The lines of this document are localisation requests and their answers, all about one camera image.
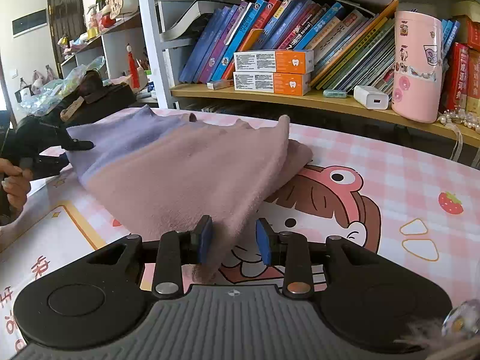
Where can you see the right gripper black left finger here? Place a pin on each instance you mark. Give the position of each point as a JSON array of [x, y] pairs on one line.
[[173, 251]]

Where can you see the lower orange white box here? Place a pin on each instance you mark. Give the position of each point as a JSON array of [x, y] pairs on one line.
[[272, 82]]

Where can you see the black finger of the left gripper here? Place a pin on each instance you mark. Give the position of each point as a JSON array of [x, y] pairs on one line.
[[80, 144]]

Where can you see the person's left hand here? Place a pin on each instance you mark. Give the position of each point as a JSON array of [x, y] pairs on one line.
[[16, 187]]

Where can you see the white power adapter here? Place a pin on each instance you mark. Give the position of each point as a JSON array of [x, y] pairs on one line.
[[371, 98]]

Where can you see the pink and purple sweater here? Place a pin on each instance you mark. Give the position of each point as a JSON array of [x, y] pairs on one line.
[[157, 174]]

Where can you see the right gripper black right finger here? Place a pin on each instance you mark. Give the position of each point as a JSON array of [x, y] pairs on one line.
[[295, 253]]

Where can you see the pink cartoon cylinder container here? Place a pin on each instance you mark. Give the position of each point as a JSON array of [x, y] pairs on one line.
[[418, 40]]

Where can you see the upper orange white box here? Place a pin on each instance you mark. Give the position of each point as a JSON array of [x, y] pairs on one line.
[[279, 60]]

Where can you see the orange white box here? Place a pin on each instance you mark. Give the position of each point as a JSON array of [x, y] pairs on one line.
[[279, 60], [272, 82]]

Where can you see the pink printed table mat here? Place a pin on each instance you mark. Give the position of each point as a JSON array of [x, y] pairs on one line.
[[401, 282]]

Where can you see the row of colourful books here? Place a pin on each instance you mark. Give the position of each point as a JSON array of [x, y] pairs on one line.
[[352, 46]]

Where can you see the white side shelf unit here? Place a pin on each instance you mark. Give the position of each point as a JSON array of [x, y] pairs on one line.
[[141, 31]]

